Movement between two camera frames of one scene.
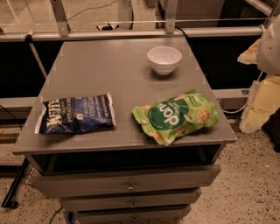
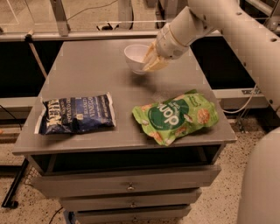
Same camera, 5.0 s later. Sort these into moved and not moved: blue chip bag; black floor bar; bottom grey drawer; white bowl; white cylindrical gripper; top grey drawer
Moved: white bowl; white cylindrical gripper
Not moved: bottom grey drawer; blue chip bag; black floor bar; top grey drawer
